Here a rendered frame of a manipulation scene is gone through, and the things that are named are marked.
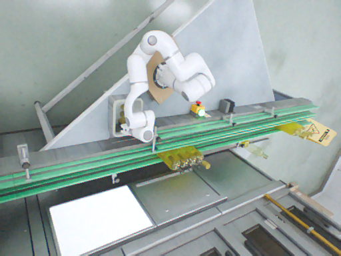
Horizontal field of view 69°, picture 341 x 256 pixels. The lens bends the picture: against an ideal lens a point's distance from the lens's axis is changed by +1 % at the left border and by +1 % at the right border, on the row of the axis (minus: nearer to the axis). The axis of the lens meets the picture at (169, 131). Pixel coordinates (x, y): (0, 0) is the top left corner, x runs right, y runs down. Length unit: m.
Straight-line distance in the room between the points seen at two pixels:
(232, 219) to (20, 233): 1.02
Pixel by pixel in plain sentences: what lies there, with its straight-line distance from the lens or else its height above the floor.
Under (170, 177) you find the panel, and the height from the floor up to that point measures 1.03.
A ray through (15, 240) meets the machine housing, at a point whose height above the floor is 1.09.
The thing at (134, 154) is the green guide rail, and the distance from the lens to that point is 1.42.
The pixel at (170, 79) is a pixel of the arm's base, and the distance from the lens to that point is 1.30.
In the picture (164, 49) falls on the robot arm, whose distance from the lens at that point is 1.15.
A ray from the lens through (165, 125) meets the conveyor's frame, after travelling 1.53.
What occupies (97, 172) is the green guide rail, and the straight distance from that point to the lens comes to 1.41.
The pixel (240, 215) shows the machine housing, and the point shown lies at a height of 1.43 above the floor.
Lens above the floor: 2.00
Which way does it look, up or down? 46 degrees down
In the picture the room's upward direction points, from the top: 130 degrees clockwise
